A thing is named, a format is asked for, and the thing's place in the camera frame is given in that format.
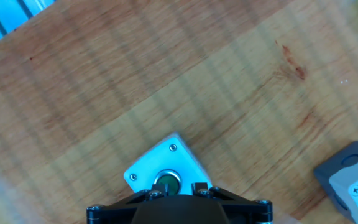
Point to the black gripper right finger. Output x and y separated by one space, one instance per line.
247 211

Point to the wood-grain table mat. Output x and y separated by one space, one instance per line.
179 77

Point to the grey box green button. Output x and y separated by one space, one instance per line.
166 155

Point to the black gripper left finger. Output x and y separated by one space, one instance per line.
113 211

